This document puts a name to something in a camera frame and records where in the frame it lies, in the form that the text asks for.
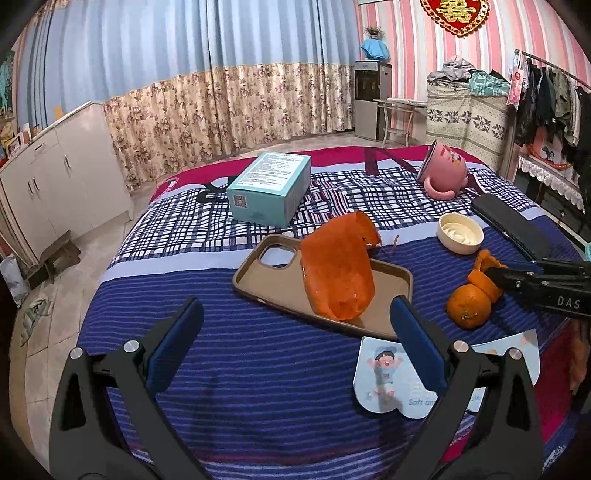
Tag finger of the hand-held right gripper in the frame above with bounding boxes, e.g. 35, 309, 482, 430
501, 258, 591, 278
485, 266, 533, 297

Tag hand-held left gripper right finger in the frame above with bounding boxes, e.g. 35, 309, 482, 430
390, 295, 543, 480

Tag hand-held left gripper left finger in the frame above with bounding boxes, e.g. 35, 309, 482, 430
50, 296, 206, 480

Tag orange peel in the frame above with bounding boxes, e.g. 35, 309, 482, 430
467, 249, 506, 303

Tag white cartoon paper card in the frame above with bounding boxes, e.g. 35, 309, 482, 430
353, 329, 541, 421

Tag orange fruit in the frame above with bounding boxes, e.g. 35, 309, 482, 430
445, 284, 491, 329

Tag white round bowl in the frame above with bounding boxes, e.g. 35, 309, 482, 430
436, 212, 485, 254

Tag orange plastic bag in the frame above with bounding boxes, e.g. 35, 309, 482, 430
300, 211, 383, 322

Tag black flat case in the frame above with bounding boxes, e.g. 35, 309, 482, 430
471, 194, 573, 261

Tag low dark media cabinet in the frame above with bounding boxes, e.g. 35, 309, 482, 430
512, 157, 587, 232

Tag white lace cloth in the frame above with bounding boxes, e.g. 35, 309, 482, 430
517, 154, 585, 210

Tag brown phone case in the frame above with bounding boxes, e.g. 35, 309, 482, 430
232, 234, 414, 342

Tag red curved ornament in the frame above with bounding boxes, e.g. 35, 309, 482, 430
526, 140, 568, 169

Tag pink cartoon mug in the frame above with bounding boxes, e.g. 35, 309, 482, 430
417, 140, 469, 200

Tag striped floor cloth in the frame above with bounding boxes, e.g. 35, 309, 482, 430
18, 298, 56, 347

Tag small wooden stool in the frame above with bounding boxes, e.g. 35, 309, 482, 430
25, 231, 81, 289

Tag row of hanging clothes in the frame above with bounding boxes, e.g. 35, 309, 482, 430
512, 58, 591, 181

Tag cloth covered appliance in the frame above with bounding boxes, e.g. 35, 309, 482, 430
426, 83, 515, 178

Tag white plastic bag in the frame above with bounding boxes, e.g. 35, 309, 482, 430
0, 256, 28, 308

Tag pink hanging bag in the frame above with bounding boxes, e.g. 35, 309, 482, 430
505, 53, 529, 107

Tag teal cardboard box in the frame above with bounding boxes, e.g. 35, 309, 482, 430
226, 151, 311, 228

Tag teal plaid cloth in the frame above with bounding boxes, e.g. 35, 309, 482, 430
466, 71, 511, 97

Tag white low cabinet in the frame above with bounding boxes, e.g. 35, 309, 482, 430
0, 102, 134, 264

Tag metal clothes rack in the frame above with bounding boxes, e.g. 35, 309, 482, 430
512, 48, 591, 185

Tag small metal table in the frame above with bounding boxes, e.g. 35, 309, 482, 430
373, 97, 428, 148

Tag grey crumpled clothes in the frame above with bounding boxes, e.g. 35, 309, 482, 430
427, 55, 476, 86

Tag grey water dispenser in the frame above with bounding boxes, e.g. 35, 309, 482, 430
353, 60, 393, 141

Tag blue bottle cover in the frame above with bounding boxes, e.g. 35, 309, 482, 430
360, 38, 391, 62

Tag blue and floral curtain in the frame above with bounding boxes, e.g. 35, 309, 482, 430
14, 0, 361, 185

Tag black strap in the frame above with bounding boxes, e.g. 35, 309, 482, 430
198, 176, 236, 204

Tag red heart wall decoration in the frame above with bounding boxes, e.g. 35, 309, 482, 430
420, 0, 490, 38

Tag green wall poster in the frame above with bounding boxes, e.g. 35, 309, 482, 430
0, 51, 17, 116

